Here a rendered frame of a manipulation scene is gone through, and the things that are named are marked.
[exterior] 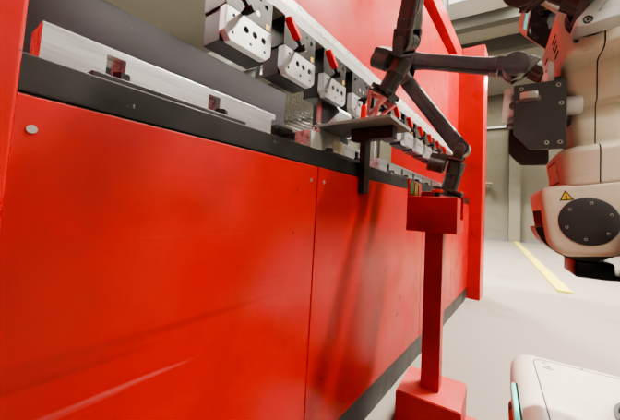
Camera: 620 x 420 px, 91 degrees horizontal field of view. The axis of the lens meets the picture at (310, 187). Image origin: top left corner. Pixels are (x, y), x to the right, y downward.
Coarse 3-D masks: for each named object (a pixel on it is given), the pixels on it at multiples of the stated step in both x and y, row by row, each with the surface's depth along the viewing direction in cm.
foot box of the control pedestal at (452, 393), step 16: (416, 368) 118; (400, 384) 106; (416, 384) 107; (448, 384) 108; (464, 384) 109; (400, 400) 102; (416, 400) 99; (432, 400) 98; (448, 400) 99; (464, 400) 102; (400, 416) 102; (416, 416) 99; (432, 416) 97; (448, 416) 94; (464, 416) 103
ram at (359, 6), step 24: (312, 0) 96; (336, 0) 108; (360, 0) 123; (384, 0) 142; (336, 24) 108; (360, 24) 123; (384, 24) 143; (432, 24) 210; (360, 48) 123; (432, 48) 211; (360, 72) 123; (384, 72) 143; (432, 72) 211; (408, 96) 171; (432, 96) 212; (456, 96) 278; (456, 120) 279
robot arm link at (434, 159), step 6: (462, 144) 108; (456, 150) 109; (462, 150) 108; (432, 156) 116; (438, 156) 115; (444, 156) 114; (450, 156) 112; (456, 156) 109; (462, 156) 108; (432, 162) 115; (438, 162) 114; (426, 168) 117; (432, 168) 116; (438, 168) 114
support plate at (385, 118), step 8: (344, 120) 96; (352, 120) 94; (360, 120) 92; (368, 120) 91; (376, 120) 91; (384, 120) 90; (392, 120) 90; (320, 128) 104; (328, 128) 103; (336, 128) 103; (344, 128) 102; (352, 128) 101; (400, 128) 98; (408, 128) 99; (344, 136) 112
